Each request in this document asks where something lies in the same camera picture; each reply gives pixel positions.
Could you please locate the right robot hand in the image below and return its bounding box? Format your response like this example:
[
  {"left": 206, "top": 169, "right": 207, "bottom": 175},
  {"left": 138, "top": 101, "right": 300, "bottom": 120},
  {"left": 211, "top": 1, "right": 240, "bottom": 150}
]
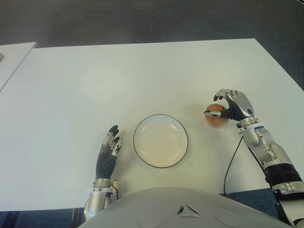
[{"left": 203, "top": 88, "right": 255, "bottom": 122}]

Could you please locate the red yellow apple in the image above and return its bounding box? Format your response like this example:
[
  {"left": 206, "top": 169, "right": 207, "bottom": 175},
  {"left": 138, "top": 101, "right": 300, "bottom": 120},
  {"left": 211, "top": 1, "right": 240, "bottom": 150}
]
[{"left": 205, "top": 104, "right": 230, "bottom": 128}]

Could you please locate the grey robot torso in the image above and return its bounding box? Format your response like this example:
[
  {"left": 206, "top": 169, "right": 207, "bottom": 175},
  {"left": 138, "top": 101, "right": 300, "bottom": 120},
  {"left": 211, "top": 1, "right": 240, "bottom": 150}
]
[{"left": 78, "top": 187, "right": 294, "bottom": 228}]

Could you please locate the black cable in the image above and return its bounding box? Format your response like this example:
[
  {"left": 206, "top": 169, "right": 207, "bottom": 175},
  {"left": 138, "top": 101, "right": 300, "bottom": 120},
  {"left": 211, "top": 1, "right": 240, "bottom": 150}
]
[{"left": 223, "top": 136, "right": 244, "bottom": 194}]

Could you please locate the white plate black rim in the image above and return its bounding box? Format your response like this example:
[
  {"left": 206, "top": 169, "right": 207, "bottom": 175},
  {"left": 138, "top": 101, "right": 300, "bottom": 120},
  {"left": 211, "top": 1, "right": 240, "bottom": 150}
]
[{"left": 133, "top": 114, "right": 190, "bottom": 169}]

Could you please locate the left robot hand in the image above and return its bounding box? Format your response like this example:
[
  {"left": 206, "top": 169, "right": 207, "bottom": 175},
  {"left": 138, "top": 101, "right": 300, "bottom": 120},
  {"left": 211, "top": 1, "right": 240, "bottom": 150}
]
[{"left": 95, "top": 125, "right": 124, "bottom": 179}]

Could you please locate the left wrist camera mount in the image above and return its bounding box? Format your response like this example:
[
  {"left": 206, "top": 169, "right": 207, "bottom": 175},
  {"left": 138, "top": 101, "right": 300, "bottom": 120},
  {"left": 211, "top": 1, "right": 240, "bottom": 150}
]
[{"left": 110, "top": 180, "right": 120, "bottom": 199}]

